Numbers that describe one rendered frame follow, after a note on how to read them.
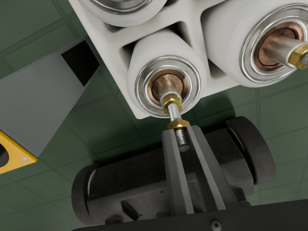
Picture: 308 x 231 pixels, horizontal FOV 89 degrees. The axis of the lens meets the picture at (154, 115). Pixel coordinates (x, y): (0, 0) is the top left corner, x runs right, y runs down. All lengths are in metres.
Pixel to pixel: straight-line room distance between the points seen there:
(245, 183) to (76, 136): 0.53
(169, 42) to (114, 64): 0.10
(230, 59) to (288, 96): 0.47
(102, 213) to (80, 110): 0.31
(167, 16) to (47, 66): 0.17
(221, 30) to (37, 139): 0.23
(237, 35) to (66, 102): 0.22
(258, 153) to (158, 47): 0.37
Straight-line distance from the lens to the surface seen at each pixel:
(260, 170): 0.48
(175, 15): 0.24
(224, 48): 0.20
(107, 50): 0.25
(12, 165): 0.21
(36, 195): 1.01
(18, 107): 0.20
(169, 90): 0.16
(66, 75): 0.28
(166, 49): 0.17
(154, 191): 0.47
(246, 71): 0.20
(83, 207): 0.59
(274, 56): 0.20
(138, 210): 0.56
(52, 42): 0.48
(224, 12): 0.24
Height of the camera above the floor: 0.42
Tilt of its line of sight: 54 degrees down
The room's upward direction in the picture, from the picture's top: 175 degrees clockwise
